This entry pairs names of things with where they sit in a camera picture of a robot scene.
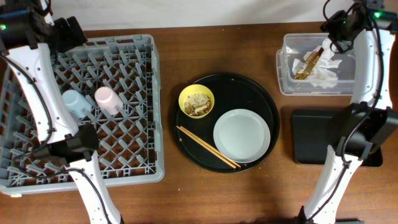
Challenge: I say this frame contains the grey round plate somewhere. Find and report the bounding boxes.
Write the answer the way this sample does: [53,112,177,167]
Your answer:
[213,109,271,163]

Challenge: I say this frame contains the wooden chopstick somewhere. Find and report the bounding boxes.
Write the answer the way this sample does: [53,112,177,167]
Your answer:
[178,125,242,168]
[175,125,238,170]

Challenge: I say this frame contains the round black tray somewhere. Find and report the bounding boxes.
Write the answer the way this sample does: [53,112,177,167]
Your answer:
[170,73,280,174]

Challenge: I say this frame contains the black rectangular tray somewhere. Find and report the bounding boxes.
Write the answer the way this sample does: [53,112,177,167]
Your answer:
[290,108,384,167]

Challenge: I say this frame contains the yellow bowl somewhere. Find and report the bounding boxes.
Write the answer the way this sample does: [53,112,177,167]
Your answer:
[178,84,215,119]

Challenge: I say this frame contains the grey dishwasher rack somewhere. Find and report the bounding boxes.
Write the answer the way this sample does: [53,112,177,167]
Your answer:
[1,34,164,197]

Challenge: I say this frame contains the pink plastic cup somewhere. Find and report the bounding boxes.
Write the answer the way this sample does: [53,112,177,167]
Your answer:
[95,86,123,115]

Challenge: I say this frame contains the lower wooden chopstick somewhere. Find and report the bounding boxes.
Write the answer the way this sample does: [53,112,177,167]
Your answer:
[175,125,238,170]

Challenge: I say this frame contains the clear plastic bin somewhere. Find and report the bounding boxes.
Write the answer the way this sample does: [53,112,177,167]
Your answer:
[276,33,355,96]

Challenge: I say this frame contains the gold snack wrapper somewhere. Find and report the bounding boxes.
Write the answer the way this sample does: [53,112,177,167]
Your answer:
[294,47,324,80]

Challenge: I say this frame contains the food scraps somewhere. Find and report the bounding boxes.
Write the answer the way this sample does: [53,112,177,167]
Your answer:
[184,93,211,116]

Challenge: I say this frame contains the white paper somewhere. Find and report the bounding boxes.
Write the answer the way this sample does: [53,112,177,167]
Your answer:
[303,39,342,89]

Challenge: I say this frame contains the light blue plastic cup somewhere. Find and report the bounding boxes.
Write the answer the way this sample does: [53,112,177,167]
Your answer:
[62,90,93,119]

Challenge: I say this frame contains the upper wooden chopstick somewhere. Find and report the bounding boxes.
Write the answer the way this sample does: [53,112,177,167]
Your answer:
[178,125,242,168]

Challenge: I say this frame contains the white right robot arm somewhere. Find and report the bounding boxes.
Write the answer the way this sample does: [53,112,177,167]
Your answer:
[294,1,397,223]

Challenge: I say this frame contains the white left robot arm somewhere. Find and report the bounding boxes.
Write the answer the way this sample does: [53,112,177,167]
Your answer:
[1,1,124,223]

